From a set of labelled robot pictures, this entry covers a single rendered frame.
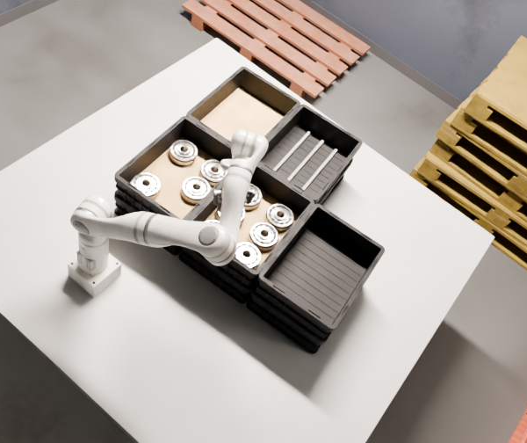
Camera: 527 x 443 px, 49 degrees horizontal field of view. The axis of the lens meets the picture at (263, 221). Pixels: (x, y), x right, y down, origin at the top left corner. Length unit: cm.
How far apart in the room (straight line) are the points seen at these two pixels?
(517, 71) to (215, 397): 239
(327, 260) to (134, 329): 71
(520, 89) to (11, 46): 290
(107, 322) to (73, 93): 189
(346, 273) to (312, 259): 13
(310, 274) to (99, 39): 241
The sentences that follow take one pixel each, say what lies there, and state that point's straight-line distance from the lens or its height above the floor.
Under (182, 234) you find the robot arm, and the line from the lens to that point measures 151.
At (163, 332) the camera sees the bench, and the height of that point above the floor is 70.
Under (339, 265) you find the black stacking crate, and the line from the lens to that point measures 209.
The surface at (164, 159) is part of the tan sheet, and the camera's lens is 220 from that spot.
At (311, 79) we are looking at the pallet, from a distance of 384.
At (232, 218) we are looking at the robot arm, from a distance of 156.
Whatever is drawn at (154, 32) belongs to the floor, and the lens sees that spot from 405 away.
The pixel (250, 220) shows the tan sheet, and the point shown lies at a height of 83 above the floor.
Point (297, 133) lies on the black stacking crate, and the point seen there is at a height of 83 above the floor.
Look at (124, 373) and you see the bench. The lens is 193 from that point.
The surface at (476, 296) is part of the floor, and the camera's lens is 341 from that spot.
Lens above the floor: 252
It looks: 54 degrees down
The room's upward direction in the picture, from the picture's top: 22 degrees clockwise
